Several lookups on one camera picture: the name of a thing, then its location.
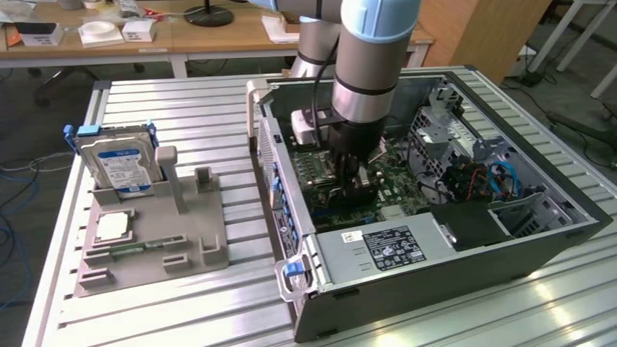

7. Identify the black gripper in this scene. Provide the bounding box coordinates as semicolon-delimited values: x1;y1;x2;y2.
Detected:
329;121;386;187

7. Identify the metal socket cover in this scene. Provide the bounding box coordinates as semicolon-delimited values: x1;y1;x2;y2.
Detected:
368;139;389;166

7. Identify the CPU socket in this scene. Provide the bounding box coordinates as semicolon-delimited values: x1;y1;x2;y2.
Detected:
316;150;336;178

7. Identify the black installed RAM stick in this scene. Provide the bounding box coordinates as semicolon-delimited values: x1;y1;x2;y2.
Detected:
311;182;341;198

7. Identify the green motherboard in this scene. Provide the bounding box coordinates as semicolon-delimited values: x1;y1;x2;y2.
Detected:
279;119;434;232

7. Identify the perforated metal drive cage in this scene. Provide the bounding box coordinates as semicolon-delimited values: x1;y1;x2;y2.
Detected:
409;106;482;178

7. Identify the grey power supply unit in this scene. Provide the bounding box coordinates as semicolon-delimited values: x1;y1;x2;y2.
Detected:
308;213;457;285

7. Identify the white paper stack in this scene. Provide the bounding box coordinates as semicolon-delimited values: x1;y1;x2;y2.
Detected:
261;14;301;45

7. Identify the wooden cabinet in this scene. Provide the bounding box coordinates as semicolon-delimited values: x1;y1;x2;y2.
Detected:
413;0;553;84

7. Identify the metal disk bay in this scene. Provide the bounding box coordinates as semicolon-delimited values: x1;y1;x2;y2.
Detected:
486;191;574;239

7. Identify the black open PC case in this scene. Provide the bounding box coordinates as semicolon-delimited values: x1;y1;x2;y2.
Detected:
245;70;614;343

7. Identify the black lamp base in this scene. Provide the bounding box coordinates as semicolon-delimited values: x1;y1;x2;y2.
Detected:
184;0;236;28

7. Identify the grey parts rack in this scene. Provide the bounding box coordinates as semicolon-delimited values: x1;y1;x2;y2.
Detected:
72;145;232;298

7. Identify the black floor stand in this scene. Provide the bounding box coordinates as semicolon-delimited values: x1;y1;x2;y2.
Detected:
546;110;617;145

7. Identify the hard disk with blue caddy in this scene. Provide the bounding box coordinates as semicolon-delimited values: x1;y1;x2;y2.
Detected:
64;122;168;200

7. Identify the green RAM stick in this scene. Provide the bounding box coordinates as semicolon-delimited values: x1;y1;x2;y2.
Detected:
109;236;187;256

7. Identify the small white carton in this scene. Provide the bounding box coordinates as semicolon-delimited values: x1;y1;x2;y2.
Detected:
120;20;159;43

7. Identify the silver CPU chip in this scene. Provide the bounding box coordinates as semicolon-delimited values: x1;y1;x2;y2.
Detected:
95;212;136;241

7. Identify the white tape holder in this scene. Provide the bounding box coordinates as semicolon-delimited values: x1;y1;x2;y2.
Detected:
79;20;121;49

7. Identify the black chair base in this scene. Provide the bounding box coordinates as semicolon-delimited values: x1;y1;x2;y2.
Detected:
28;67;100;108

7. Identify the white box with black top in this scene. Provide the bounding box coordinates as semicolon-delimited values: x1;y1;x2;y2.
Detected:
12;21;64;47

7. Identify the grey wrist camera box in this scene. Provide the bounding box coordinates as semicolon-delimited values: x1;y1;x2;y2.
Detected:
291;108;338;147

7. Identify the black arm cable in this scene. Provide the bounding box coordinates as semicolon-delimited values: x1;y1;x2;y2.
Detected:
311;43;341;149

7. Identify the black wire bundle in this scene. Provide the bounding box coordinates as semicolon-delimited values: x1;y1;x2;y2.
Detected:
417;162;490;203

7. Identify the blue data wire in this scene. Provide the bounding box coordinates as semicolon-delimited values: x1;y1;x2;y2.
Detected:
486;160;525;198

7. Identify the white table frame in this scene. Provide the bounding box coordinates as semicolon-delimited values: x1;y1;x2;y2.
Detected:
528;0;617;98

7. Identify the blue floor cable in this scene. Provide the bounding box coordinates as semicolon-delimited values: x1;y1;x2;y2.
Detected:
0;173;40;308

